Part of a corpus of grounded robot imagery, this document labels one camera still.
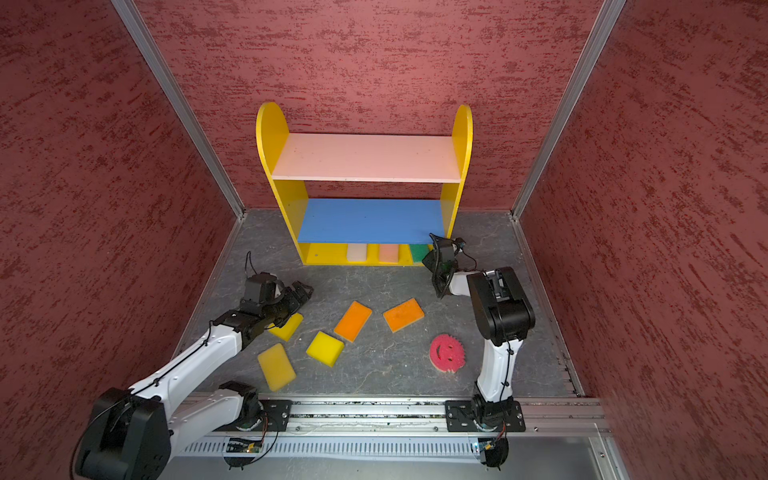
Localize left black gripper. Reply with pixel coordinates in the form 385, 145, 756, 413
262, 280, 315, 326

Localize green sponge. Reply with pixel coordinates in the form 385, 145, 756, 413
409, 244, 430, 264

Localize salmon pink sponge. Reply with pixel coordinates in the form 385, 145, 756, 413
379, 244, 399, 264

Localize cream white sponge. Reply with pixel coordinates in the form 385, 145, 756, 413
346, 243, 368, 263

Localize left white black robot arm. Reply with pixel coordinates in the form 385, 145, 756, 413
69, 272, 313, 479

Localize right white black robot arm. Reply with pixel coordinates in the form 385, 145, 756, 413
422, 234, 536, 431

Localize yellow shelf unit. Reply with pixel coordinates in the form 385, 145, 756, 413
255, 102, 474, 266

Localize yellow sponge near left gripper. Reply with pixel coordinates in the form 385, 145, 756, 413
266, 313, 304, 342

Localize large yellow sponge front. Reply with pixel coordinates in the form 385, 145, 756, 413
257, 344, 296, 392

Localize orange sponge right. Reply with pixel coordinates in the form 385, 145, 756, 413
383, 298, 425, 333

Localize orange sponge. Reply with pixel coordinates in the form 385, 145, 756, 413
383, 298, 425, 333
334, 301, 373, 342

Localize small yellow square sponge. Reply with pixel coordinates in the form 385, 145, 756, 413
306, 331, 345, 368

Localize orange sponge left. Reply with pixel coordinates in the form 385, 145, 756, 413
334, 301, 373, 342

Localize pink round smiley sponge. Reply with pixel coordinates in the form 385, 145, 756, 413
429, 334, 466, 373

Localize left circuit board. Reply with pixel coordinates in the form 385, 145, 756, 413
225, 438, 264, 455

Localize circuit board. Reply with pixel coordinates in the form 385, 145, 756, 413
473, 439, 509, 455
225, 438, 264, 455

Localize right circuit board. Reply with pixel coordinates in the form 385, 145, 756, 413
473, 439, 509, 455

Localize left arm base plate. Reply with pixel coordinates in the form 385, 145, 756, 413
256, 399, 294, 432

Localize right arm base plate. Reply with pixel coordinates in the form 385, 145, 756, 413
444, 397, 526, 434

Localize aluminium front rail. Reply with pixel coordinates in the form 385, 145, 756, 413
179, 395, 610, 436

